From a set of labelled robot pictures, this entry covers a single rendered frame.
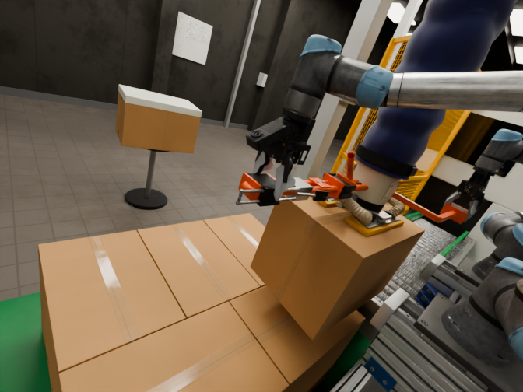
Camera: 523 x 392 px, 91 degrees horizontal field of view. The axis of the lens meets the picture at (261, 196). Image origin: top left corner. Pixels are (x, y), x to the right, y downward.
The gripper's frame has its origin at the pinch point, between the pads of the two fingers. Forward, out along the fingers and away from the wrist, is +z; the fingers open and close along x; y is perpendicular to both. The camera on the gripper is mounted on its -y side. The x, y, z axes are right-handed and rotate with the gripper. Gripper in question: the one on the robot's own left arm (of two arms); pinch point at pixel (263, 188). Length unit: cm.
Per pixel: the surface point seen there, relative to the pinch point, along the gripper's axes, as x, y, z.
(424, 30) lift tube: 5, 49, -53
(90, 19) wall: 524, 43, -13
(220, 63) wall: 533, 293, -17
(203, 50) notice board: 529, 245, -29
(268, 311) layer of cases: 2, 33, 66
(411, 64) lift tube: 3, 49, -43
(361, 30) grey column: 100, 149, -78
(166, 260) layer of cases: 46, 4, 66
